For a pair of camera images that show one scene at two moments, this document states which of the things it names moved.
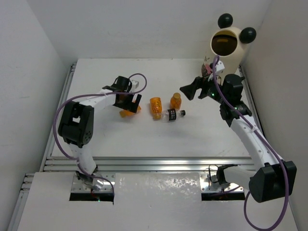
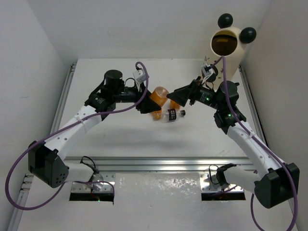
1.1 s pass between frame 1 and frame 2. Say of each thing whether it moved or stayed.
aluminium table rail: stayed
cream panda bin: stayed
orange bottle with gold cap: stayed
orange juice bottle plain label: moved
